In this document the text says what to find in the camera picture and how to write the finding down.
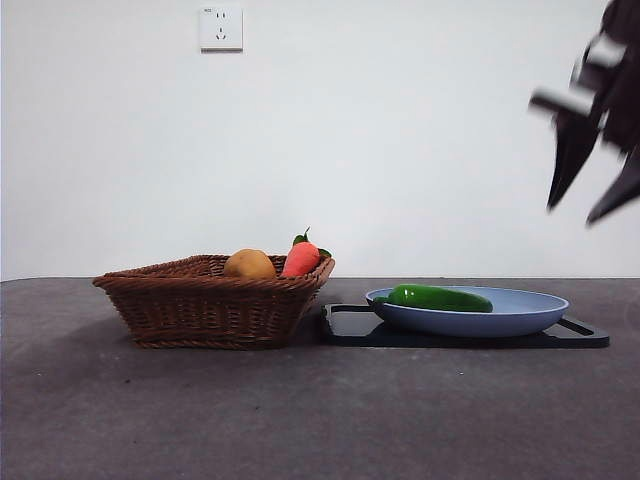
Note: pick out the orange carrot with green leaves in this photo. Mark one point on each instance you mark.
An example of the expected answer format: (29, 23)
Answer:
(300, 260)

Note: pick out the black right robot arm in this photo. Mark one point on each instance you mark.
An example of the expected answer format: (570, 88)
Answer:
(625, 100)

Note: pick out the yellow-brown potato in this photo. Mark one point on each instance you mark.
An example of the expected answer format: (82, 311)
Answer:
(249, 265)

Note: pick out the dark green rectangular tray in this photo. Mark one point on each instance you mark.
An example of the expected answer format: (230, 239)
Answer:
(350, 330)

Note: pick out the light blue round plate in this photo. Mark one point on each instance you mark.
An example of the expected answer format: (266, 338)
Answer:
(475, 322)

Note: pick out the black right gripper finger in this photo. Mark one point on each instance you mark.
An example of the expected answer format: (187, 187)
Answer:
(570, 155)
(620, 187)

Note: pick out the white wall socket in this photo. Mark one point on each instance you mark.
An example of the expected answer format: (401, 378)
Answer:
(221, 29)

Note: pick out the brown woven wicker basket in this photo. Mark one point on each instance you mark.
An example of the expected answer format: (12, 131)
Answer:
(200, 310)

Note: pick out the green chili pepper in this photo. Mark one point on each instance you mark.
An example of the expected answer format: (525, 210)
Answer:
(435, 298)

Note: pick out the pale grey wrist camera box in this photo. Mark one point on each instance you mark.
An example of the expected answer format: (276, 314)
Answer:
(562, 101)

